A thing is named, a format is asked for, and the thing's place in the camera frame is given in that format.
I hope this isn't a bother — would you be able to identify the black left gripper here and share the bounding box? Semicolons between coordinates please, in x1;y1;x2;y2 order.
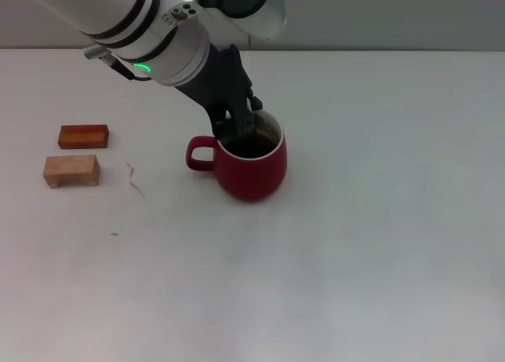
173;43;264;136

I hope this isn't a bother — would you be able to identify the red ceramic coffee cup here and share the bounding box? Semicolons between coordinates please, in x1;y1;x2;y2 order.
185;110;288;203

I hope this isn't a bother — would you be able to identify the dark reddish wooden block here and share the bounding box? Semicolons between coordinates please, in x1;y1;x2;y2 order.
58;124;111;150

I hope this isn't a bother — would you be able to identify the light wooden block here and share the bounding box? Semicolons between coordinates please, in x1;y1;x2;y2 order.
43;154;102;188

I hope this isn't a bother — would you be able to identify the grey partition panel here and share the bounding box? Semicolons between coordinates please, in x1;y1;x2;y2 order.
251;0;505;52
0;0;95;50

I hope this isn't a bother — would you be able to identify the black cable with silver plug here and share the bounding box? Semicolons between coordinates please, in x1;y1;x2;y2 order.
82;43;155;82

